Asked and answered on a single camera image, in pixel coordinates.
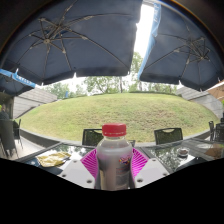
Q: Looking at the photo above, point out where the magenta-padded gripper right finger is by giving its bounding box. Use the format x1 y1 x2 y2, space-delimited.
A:
130 147 170 189

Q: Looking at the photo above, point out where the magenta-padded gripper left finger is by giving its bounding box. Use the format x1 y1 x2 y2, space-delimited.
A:
59 148 100 190

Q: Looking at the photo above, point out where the red-capped clear drink bottle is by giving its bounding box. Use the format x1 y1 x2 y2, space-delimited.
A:
94 123 134 191

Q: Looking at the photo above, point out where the yellow snack packet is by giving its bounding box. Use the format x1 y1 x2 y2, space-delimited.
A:
35 151 72 168

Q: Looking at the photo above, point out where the small round ashtray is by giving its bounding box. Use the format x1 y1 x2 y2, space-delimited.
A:
177 147 190 158

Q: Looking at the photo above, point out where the dark slatted plastic chair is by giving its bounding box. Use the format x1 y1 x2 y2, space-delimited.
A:
208 120 224 143
153 127 184 145
81 128 104 147

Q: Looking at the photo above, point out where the dark wicker chair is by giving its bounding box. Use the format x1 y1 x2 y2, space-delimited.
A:
13 118 24 150
0 119 18 158

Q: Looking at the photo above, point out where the grey concrete building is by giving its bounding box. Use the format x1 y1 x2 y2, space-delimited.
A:
12 87 58 119

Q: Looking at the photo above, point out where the grey sloped-roof building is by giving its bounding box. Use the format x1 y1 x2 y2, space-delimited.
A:
176 86 224 119

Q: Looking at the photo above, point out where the beige patio umbrella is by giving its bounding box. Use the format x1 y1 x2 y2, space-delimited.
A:
206 79 224 102

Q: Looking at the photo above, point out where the navy umbrella with lettered band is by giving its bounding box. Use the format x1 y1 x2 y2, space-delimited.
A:
0 68 36 98

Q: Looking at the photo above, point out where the navy umbrella with blue trim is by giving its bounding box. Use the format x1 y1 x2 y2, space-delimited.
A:
137 3 224 92

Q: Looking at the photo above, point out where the large navy patio umbrella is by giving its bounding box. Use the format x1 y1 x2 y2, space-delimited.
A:
0 0 144 86

